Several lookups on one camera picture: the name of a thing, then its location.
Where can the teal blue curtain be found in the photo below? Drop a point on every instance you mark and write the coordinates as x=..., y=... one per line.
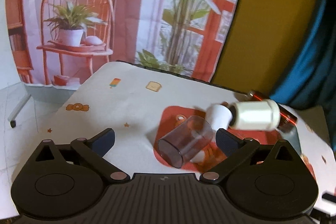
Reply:
x=310, y=81

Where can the grey translucent plastic cup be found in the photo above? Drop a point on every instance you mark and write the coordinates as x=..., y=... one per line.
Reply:
x=184, y=142

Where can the red metallic cylinder bottle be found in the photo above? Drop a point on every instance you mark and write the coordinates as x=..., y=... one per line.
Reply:
x=288, y=120

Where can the large white plastic cup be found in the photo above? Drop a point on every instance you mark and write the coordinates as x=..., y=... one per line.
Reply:
x=255, y=115

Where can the printed living room backdrop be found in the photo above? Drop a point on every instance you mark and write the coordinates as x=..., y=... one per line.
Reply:
x=64, y=42

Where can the white patterned tablecloth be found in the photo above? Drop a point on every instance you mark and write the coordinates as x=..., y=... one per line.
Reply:
x=126, y=98

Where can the small white paper cup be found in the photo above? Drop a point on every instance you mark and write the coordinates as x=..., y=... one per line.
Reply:
x=218, y=116

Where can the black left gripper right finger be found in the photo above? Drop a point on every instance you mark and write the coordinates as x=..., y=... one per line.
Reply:
x=268, y=182

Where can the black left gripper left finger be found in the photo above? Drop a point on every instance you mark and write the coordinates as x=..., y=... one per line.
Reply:
x=62, y=180

